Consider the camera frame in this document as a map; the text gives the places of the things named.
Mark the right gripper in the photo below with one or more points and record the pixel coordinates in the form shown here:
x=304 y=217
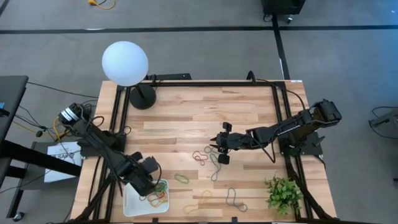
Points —
x=236 y=140

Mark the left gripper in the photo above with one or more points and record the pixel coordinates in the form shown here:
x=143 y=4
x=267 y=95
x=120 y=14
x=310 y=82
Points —
x=140 y=182

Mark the green rubber band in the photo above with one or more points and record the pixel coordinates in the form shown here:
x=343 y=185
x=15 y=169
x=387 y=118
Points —
x=175 y=176
x=161 y=186

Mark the red rubber band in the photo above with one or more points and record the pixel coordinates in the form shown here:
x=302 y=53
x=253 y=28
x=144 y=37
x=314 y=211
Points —
x=159 y=196
x=193 y=155

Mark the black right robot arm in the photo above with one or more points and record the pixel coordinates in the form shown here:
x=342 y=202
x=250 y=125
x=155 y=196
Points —
x=280 y=130

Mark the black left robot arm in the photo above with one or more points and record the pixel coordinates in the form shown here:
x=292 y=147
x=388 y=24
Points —
x=96 y=140

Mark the white plastic bin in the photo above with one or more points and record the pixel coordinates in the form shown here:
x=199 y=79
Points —
x=133 y=208

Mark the long grey rubber band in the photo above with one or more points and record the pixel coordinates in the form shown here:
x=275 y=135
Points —
x=214 y=180

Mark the tan rubber band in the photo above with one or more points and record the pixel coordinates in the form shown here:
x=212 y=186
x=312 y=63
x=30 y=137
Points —
x=185 y=209

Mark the green artificial plant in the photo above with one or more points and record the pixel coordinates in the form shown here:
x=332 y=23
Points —
x=283 y=194

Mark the black power strip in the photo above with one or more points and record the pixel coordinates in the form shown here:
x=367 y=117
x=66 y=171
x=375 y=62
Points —
x=174 y=76

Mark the white printed paper sheet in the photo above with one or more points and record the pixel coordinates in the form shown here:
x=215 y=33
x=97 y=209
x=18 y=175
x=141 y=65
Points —
x=59 y=174

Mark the white globe table lamp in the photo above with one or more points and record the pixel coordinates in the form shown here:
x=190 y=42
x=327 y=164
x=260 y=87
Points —
x=124 y=62

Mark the black desk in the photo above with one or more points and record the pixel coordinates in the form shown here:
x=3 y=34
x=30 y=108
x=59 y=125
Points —
x=12 y=93

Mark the black wheeled cart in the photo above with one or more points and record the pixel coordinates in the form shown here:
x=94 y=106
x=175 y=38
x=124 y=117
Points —
x=283 y=6

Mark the grey floor stand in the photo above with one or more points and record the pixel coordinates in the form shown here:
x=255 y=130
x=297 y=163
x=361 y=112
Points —
x=388 y=119

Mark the black aluminium table frame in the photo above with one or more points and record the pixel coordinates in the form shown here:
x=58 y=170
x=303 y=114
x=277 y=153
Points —
x=217 y=84

